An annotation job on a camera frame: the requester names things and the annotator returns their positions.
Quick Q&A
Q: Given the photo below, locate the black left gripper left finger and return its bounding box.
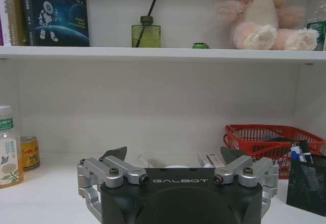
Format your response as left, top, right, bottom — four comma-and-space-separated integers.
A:
77, 146, 151, 217

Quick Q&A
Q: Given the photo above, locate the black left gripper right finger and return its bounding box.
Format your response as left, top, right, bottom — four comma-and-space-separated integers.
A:
213, 146, 280, 217

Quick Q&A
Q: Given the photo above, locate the white red small box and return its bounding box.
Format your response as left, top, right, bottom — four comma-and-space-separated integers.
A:
198, 152, 226, 169

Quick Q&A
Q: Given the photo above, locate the red plastic basket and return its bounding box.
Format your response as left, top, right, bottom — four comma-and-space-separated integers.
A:
223, 124, 326, 180

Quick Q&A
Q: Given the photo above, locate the dark flat item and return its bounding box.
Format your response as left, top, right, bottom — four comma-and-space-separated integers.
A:
264, 135, 299, 144

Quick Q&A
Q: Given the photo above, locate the blue white tube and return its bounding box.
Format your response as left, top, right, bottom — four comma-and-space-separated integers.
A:
290, 143, 302, 162

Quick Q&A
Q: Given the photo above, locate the black mesh pen holder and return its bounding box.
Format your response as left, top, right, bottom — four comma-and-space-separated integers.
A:
286, 153, 326, 217

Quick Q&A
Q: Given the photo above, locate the yellow energy drink can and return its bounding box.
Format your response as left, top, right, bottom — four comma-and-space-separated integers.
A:
19, 135, 41, 172

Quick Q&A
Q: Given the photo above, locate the flower print tea bottle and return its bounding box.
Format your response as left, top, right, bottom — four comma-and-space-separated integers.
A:
0, 104, 25, 189

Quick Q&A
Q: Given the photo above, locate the white shelf board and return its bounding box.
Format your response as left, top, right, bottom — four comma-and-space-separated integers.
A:
0, 45, 326, 61

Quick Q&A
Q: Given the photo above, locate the small green round object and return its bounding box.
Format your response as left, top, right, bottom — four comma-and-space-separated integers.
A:
192, 42, 212, 50

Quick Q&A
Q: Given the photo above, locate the green glass diffuser bottle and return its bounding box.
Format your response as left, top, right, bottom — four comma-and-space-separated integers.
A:
131, 15, 162, 48

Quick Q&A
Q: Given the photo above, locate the pink plush toy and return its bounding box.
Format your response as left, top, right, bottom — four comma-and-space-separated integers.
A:
216, 0, 319, 51

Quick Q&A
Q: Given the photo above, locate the dark robot astronaut book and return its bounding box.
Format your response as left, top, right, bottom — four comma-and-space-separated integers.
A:
19, 0, 91, 47

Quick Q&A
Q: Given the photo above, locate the clear bottle with green label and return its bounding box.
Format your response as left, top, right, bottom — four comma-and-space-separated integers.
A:
305, 0, 326, 51

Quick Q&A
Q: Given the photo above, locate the olive tan book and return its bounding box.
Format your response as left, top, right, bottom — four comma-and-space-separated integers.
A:
4, 0, 28, 46

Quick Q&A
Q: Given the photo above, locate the white purple book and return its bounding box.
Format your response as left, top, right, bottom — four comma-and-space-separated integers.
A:
0, 0, 11, 46

